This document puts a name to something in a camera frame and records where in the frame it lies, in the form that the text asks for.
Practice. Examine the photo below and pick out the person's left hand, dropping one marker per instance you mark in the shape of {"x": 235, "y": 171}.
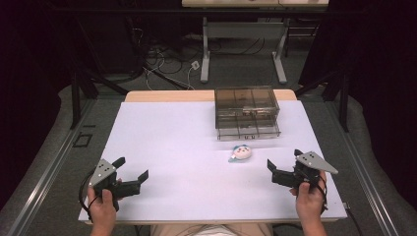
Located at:
{"x": 101, "y": 209}

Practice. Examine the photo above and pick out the transparent brown drawer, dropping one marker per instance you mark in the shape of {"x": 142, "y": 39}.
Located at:
{"x": 249, "y": 129}

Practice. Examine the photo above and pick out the black metal stand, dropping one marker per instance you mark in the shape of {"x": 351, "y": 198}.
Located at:
{"x": 76, "y": 98}
{"x": 343, "y": 101}

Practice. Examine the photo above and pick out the white metal table frame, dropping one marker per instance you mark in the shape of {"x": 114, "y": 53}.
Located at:
{"x": 242, "y": 30}

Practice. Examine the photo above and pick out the person's beige clothing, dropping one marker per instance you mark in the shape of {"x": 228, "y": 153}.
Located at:
{"x": 213, "y": 230}

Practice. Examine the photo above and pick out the white table mat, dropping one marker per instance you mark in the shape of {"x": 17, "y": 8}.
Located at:
{"x": 170, "y": 157}

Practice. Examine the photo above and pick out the aluminium floor rail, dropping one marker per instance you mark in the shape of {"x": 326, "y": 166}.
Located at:
{"x": 49, "y": 170}
{"x": 364, "y": 177}

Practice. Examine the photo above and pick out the white and blue plush toy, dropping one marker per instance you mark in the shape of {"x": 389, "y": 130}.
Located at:
{"x": 241, "y": 153}

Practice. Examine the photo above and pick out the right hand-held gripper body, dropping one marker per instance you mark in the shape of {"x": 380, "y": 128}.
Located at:
{"x": 311, "y": 162}

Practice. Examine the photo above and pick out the person's right hand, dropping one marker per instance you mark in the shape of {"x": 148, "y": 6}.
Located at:
{"x": 309, "y": 203}

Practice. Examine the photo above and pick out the white power adapter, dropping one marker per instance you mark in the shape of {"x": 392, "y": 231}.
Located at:
{"x": 195, "y": 65}

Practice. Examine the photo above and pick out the transparent brown drawer box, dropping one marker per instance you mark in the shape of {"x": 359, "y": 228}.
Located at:
{"x": 246, "y": 101}

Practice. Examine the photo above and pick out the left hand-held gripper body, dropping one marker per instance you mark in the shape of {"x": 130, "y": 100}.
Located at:
{"x": 104, "y": 173}

